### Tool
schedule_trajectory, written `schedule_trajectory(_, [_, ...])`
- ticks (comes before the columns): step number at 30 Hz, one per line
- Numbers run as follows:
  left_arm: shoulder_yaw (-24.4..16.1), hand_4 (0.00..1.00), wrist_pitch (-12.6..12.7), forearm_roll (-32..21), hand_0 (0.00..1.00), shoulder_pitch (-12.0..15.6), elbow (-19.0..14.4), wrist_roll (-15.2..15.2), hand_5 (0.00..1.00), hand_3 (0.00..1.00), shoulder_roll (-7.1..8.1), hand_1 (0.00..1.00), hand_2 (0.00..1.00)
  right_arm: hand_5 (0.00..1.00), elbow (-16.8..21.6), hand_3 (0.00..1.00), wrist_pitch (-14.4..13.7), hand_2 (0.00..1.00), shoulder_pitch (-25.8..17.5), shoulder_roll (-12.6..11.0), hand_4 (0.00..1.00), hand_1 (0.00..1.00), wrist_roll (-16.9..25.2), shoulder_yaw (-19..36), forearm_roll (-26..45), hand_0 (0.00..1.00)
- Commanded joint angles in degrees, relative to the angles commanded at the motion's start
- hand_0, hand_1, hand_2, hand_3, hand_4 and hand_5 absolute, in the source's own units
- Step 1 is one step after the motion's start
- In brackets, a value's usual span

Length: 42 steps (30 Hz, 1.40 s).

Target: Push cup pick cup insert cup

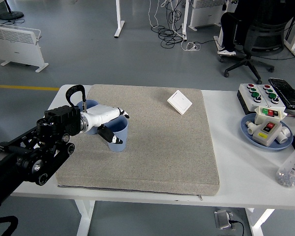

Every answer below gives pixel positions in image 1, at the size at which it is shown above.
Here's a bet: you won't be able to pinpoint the person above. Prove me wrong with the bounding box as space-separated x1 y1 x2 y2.
216 0 295 56

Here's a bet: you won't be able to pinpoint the black device in plastic wrap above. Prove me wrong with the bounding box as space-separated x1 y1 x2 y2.
268 77 295 110

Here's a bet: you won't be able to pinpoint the black office chair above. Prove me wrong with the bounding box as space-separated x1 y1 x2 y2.
220 18 290 84

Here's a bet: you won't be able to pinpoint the black floor cables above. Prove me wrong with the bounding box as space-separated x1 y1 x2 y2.
151 0 187 49

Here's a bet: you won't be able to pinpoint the white push-button control box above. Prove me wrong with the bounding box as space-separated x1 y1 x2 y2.
257 84 286 112
237 83 264 115

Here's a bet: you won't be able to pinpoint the white desk frame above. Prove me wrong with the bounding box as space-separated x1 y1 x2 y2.
284 14 295 62

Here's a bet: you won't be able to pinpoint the black pedal cable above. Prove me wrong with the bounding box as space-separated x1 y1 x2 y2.
230 220 245 236

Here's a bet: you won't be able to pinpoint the white wall switch plate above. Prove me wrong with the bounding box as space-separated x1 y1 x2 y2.
167 89 193 116

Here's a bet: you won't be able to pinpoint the white table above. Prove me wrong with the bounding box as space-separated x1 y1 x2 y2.
4 84 295 236

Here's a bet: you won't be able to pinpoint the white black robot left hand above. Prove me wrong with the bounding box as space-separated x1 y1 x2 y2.
84 105 130 146

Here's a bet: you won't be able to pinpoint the black fan base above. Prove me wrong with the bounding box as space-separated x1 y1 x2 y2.
0 0 25 20

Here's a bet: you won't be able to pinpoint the blue round plate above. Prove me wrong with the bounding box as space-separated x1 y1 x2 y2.
240 113 295 151

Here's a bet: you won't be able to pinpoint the grey foot pedal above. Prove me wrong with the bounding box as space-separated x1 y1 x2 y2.
214 208 236 231

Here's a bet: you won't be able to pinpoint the white switch box green red buttons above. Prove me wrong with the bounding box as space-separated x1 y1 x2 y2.
254 106 286 126

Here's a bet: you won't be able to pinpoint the grey-brown fabric mat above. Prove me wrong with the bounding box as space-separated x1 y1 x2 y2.
56 84 221 197

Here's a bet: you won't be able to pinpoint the beige switch box red button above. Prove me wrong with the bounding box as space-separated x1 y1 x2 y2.
252 118 283 148

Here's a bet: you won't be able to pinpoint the white desk leg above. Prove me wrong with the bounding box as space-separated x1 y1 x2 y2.
180 0 190 41
114 0 125 39
213 23 227 54

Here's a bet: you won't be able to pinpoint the white power strip with cable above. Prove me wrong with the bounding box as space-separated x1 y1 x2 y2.
180 41 202 52

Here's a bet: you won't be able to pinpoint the white panel heater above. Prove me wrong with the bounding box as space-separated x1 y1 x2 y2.
0 23 49 73
188 0 228 31

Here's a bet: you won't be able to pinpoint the blue ribbed plastic cup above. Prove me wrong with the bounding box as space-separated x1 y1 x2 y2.
102 115 129 153
75 99 100 136

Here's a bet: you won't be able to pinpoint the white pipe fitting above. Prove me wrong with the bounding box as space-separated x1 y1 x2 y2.
276 125 293 145
245 120 258 136

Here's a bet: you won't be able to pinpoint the white hanging cable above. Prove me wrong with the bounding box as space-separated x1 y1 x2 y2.
147 0 168 29

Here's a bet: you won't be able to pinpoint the clear bottle red cap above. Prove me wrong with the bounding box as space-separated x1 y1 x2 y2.
275 143 295 189

